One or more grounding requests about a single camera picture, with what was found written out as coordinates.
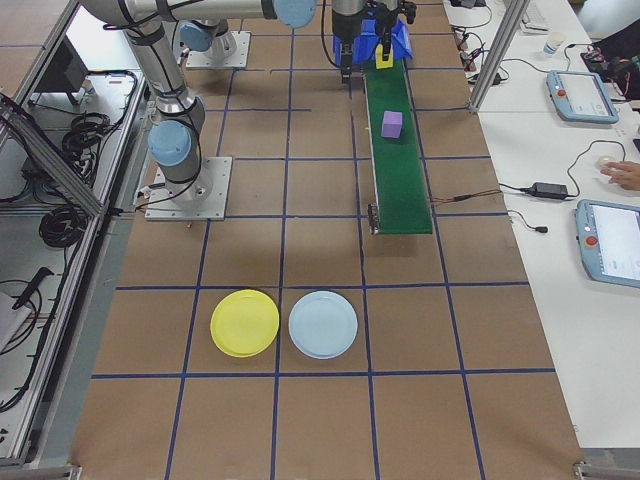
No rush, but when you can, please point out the purple foam block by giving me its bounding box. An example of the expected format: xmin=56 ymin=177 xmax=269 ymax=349
xmin=381 ymin=110 xmax=404 ymax=140

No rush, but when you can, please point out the light blue plastic plate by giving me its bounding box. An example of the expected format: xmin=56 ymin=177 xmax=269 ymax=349
xmin=287 ymin=290 xmax=359 ymax=360

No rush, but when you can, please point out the yellow plastic plate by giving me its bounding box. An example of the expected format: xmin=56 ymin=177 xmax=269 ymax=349
xmin=209 ymin=288 xmax=281 ymax=359

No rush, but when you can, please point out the person's hand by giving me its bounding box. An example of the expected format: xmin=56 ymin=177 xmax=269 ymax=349
xmin=599 ymin=159 xmax=640 ymax=191

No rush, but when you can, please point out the blue plastic storage bin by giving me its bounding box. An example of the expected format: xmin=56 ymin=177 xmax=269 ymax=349
xmin=349 ymin=18 xmax=415 ymax=66

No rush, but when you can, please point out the green conveyor belt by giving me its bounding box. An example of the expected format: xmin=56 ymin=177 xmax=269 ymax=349
xmin=360 ymin=59 xmax=434 ymax=236

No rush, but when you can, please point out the white keyboard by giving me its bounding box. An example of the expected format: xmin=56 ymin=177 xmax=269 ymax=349
xmin=521 ymin=3 xmax=550 ymax=34

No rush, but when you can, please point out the white desk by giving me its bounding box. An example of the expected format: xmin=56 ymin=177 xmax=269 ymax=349
xmin=442 ymin=0 xmax=640 ymax=454

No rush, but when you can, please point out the blue grey teach pendant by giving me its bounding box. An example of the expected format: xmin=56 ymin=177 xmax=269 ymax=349
xmin=546 ymin=69 xmax=620 ymax=125
xmin=574 ymin=198 xmax=640 ymax=289

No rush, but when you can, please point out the black bag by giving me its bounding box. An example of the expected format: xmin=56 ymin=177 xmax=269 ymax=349
xmin=594 ymin=19 xmax=640 ymax=62

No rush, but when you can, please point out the black electronics box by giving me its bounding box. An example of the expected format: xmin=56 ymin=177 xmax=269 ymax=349
xmin=33 ymin=35 xmax=90 ymax=105

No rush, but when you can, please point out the black hand tool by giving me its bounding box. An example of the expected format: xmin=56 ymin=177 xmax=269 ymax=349
xmin=10 ymin=268 xmax=55 ymax=310

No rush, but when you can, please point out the white paper sheet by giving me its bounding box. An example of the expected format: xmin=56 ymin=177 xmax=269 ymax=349
xmin=0 ymin=291 xmax=37 ymax=354

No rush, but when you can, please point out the aluminium corner bar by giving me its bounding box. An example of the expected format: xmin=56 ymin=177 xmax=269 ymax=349
xmin=0 ymin=462 xmax=84 ymax=480
xmin=573 ymin=447 xmax=640 ymax=480

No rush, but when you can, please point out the black camera cable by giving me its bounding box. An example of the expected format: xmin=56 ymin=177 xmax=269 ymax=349
xmin=319 ymin=0 xmax=346 ymax=69

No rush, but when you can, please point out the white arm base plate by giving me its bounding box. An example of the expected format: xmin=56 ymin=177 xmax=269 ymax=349
xmin=185 ymin=30 xmax=251 ymax=70
xmin=144 ymin=156 xmax=234 ymax=221

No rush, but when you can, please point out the aluminium profile post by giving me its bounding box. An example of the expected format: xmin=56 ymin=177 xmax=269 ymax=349
xmin=467 ymin=0 xmax=532 ymax=115

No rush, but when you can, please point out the red conveyor wire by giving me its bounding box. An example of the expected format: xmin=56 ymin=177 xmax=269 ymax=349
xmin=428 ymin=189 xmax=503 ymax=205

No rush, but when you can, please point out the black barrel plug cable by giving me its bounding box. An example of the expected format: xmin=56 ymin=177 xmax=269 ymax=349
xmin=507 ymin=209 xmax=549 ymax=235

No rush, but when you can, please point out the black cable coil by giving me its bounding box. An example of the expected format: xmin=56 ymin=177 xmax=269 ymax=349
xmin=62 ymin=112 xmax=126 ymax=157
xmin=38 ymin=205 xmax=85 ymax=250

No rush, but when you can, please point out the V-shaped metal bar frame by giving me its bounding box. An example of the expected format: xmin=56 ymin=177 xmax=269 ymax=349
xmin=0 ymin=0 xmax=151 ymax=466

